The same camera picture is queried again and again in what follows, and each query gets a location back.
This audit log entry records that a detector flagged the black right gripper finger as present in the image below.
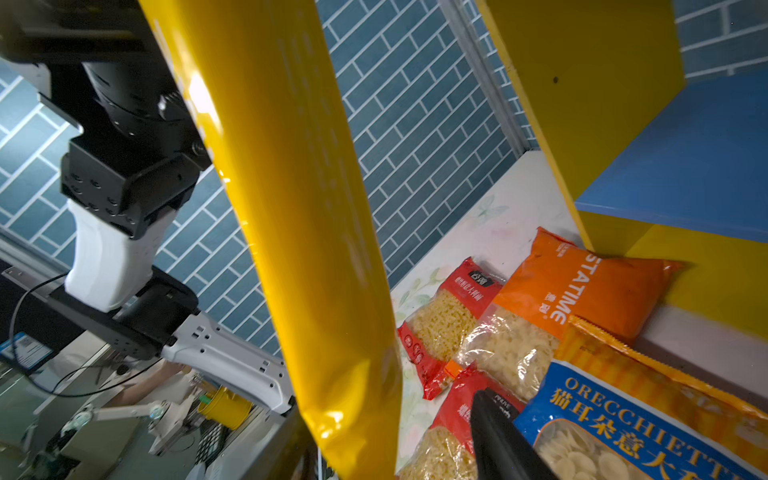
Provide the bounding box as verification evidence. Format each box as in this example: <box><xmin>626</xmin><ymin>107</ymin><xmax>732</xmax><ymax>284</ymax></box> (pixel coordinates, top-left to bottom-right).
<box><xmin>470</xmin><ymin>388</ymin><xmax>557</xmax><ymax>480</ymax></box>

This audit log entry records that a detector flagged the yellow spaghetti box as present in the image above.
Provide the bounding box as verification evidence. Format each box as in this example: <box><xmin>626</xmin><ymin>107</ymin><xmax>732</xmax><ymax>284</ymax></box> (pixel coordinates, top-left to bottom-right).
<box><xmin>141</xmin><ymin>1</ymin><xmax>402</xmax><ymax>479</ymax></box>

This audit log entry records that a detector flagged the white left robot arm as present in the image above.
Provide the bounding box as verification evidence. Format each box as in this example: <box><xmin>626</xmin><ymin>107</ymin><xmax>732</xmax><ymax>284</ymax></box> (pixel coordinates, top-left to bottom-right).
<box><xmin>1</xmin><ymin>1</ymin><xmax>295</xmax><ymax>414</ymax></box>

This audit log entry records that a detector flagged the blue elbow pasta bag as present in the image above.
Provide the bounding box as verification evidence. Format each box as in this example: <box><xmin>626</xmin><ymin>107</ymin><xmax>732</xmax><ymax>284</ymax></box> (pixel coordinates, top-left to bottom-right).
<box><xmin>514</xmin><ymin>361</ymin><xmax>767</xmax><ymax>479</ymax></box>

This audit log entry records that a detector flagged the orange pasta bag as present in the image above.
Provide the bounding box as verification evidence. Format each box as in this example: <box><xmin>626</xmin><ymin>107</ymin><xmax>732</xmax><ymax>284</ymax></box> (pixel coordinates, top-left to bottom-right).
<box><xmin>454</xmin><ymin>228</ymin><xmax>683</xmax><ymax>401</ymax></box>

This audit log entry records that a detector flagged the yellow blue pasta bag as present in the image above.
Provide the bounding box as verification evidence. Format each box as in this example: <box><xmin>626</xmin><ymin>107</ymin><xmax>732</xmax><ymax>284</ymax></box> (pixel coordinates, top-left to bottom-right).
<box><xmin>551</xmin><ymin>317</ymin><xmax>767</xmax><ymax>475</ymax></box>

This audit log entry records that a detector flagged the yellow shelf unit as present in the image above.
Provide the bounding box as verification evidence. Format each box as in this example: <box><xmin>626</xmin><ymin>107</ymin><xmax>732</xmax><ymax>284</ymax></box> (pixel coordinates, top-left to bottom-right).
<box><xmin>479</xmin><ymin>1</ymin><xmax>767</xmax><ymax>337</ymax></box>

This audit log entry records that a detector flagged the red macaroni bag front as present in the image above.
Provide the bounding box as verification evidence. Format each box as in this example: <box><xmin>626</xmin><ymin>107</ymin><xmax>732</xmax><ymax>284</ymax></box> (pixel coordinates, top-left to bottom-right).
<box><xmin>397</xmin><ymin>365</ymin><xmax>525</xmax><ymax>480</ymax></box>

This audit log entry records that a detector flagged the red macaroni bag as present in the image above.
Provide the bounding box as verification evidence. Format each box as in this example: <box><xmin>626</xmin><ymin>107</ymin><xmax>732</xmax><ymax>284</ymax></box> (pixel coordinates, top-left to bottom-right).
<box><xmin>397</xmin><ymin>257</ymin><xmax>505</xmax><ymax>400</ymax></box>
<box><xmin>397</xmin><ymin>365</ymin><xmax>525</xmax><ymax>480</ymax></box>

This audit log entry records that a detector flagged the red macaroni bag back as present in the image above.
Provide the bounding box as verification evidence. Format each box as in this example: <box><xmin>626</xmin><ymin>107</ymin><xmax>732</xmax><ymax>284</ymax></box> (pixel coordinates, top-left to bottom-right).
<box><xmin>397</xmin><ymin>257</ymin><xmax>505</xmax><ymax>400</ymax></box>

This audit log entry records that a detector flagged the aluminium corner post left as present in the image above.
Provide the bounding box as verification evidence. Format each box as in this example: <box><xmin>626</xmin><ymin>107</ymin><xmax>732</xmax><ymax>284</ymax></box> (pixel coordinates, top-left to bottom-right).
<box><xmin>438</xmin><ymin>0</ymin><xmax>533</xmax><ymax>157</ymax></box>

